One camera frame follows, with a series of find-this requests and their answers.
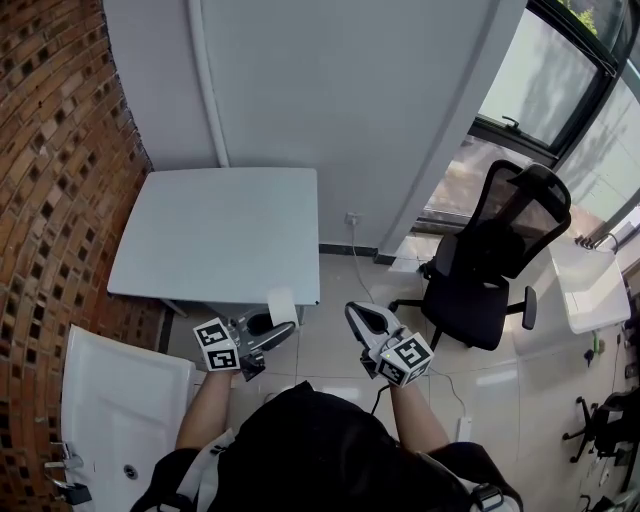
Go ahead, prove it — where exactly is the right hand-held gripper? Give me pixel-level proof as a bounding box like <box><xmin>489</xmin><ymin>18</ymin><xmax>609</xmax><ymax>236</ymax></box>
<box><xmin>343</xmin><ymin>300</ymin><xmax>435</xmax><ymax>390</ymax></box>

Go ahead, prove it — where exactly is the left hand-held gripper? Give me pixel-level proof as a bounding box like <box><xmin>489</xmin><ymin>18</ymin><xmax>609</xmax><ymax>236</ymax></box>
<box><xmin>192</xmin><ymin>307</ymin><xmax>298</xmax><ymax>385</ymax></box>

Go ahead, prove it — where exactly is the chrome faucet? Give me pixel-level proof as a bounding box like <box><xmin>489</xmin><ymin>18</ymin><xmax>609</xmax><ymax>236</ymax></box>
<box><xmin>574</xmin><ymin>231</ymin><xmax>621</xmax><ymax>251</ymax></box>
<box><xmin>43</xmin><ymin>440</ymin><xmax>85</xmax><ymax>489</ymax></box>

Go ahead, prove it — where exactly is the black soap dispenser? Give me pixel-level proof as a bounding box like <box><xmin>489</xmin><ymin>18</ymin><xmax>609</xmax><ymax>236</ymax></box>
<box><xmin>53</xmin><ymin>482</ymin><xmax>94</xmax><ymax>506</ymax></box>

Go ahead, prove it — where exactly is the person's right forearm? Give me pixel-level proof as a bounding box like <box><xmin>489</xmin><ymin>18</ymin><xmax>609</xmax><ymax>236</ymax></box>
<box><xmin>389</xmin><ymin>382</ymin><xmax>451</xmax><ymax>449</ymax></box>

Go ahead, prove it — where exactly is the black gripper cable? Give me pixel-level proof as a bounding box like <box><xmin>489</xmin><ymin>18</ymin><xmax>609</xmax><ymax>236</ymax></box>
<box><xmin>369</xmin><ymin>382</ymin><xmax>394</xmax><ymax>416</ymax></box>

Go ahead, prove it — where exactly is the white square table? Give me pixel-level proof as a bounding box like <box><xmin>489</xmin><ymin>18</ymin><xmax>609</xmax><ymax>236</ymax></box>
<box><xmin>106</xmin><ymin>167</ymin><xmax>321</xmax><ymax>319</ymax></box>

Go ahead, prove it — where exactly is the person's left forearm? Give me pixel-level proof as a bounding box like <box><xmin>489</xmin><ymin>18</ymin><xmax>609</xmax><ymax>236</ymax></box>
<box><xmin>174</xmin><ymin>369</ymin><xmax>235</xmax><ymax>451</ymax></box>

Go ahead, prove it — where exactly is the white countertop basin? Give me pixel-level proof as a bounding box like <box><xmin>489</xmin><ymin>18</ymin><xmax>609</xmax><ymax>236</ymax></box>
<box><xmin>549</xmin><ymin>234</ymin><xmax>632</xmax><ymax>335</ymax></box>

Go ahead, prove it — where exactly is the black framed window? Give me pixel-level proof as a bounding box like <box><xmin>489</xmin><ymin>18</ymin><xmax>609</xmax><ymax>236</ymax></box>
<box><xmin>409</xmin><ymin>0</ymin><xmax>640</xmax><ymax>241</ymax></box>

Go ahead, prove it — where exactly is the white wall pipe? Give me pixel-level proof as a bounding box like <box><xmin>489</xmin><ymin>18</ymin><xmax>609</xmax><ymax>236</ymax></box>
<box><xmin>187</xmin><ymin>0</ymin><xmax>231</xmax><ymax>169</ymax></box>

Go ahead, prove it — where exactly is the white tape roll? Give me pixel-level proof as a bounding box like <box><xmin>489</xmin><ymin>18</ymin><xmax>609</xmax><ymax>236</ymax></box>
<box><xmin>266</xmin><ymin>287</ymin><xmax>300</xmax><ymax>327</ymax></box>

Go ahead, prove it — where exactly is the white harness strap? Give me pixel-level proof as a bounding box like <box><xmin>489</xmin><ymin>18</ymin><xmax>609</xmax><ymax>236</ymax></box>
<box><xmin>177</xmin><ymin>427</ymin><xmax>236</xmax><ymax>512</ymax></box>
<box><xmin>467</xmin><ymin>479</ymin><xmax>504</xmax><ymax>512</ymax></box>

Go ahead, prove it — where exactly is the white power cable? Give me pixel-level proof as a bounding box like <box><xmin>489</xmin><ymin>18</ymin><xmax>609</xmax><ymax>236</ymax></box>
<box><xmin>349</xmin><ymin>223</ymin><xmax>469</xmax><ymax>419</ymax></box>

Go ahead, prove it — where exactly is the black mesh office chair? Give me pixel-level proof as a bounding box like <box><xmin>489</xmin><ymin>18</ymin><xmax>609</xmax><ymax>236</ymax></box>
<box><xmin>387</xmin><ymin>159</ymin><xmax>573</xmax><ymax>351</ymax></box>

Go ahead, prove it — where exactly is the person's black shirt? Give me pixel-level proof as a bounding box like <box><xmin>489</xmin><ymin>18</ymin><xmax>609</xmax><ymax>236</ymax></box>
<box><xmin>129</xmin><ymin>380</ymin><xmax>524</xmax><ymax>512</ymax></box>

